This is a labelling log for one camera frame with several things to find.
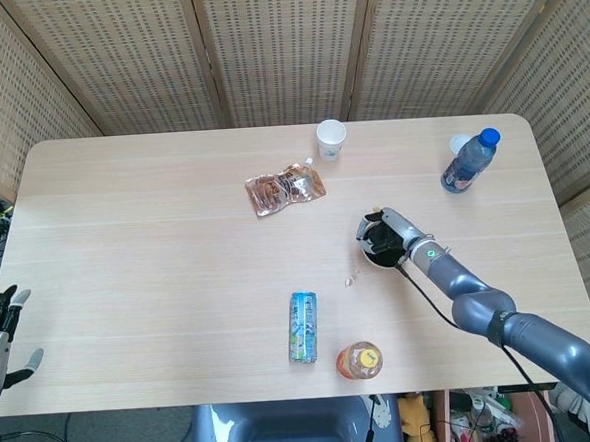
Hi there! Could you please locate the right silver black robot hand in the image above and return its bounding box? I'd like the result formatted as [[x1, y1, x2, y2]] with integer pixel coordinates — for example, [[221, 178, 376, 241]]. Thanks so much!
[[352, 203, 423, 258]]

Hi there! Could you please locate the white bowl of dark liquid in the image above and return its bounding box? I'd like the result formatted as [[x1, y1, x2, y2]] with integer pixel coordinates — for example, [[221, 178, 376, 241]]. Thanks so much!
[[358, 213, 414, 272]]

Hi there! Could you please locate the blue capped drink bottle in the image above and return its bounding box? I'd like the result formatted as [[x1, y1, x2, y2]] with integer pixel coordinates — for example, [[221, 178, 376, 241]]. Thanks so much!
[[437, 126, 505, 195]]

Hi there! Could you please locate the orange drink bottle yellow cap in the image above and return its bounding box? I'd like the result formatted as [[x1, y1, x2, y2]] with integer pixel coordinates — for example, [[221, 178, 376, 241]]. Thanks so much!
[[334, 339, 385, 383]]

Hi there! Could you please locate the clear plastic lid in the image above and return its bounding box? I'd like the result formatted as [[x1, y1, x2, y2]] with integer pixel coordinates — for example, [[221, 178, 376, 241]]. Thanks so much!
[[448, 132, 472, 156]]

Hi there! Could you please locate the white paper cup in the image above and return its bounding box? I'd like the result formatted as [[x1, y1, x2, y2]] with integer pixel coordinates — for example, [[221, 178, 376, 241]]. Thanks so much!
[[315, 118, 349, 162]]

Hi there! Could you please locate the brown spout pouch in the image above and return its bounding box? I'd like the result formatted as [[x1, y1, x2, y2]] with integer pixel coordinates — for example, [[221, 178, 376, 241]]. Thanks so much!
[[243, 156, 330, 219]]

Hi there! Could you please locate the light blue beverage can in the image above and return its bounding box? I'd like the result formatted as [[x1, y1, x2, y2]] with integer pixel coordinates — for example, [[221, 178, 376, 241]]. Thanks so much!
[[284, 290, 323, 367]]

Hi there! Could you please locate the yellow plush toy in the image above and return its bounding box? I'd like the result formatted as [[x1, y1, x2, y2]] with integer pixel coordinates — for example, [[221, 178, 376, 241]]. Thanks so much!
[[398, 391, 439, 442]]

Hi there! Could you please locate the reddish wooden crate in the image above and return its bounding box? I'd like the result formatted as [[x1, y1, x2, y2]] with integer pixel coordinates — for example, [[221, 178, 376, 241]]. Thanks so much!
[[433, 384, 558, 442]]

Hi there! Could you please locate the woven folding screen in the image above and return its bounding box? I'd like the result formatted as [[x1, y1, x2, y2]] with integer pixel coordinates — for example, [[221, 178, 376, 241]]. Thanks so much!
[[0, 0, 590, 380]]

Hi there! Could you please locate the grey robot torso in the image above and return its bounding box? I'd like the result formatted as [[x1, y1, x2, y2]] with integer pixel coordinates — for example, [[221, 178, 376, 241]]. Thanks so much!
[[185, 392, 405, 442]]

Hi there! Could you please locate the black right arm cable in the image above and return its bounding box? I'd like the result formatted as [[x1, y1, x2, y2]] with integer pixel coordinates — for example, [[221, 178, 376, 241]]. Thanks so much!
[[396, 254, 559, 442]]

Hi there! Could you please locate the white perforated bracket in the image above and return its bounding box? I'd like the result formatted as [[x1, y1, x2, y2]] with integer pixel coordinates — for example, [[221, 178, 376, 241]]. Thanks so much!
[[369, 393, 394, 431]]

